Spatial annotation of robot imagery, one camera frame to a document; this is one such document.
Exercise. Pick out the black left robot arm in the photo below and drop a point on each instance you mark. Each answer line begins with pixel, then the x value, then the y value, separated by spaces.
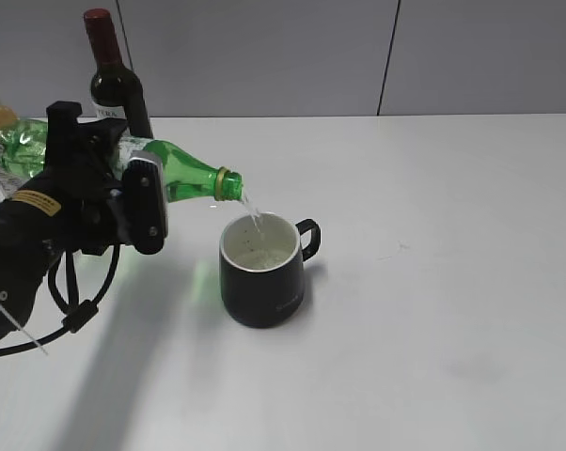
pixel 37 215

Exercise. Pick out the green sprite bottle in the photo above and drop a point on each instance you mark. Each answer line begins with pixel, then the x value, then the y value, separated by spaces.
pixel 22 149

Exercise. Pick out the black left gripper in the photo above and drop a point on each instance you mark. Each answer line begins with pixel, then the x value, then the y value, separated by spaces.
pixel 76 170

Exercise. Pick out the dark red wine bottle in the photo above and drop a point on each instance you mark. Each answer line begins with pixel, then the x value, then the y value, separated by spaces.
pixel 116 91

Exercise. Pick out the black ceramic mug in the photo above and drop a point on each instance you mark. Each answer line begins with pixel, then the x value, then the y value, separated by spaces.
pixel 261 267

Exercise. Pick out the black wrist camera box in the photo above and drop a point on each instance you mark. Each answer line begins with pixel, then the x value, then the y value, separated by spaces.
pixel 144 202

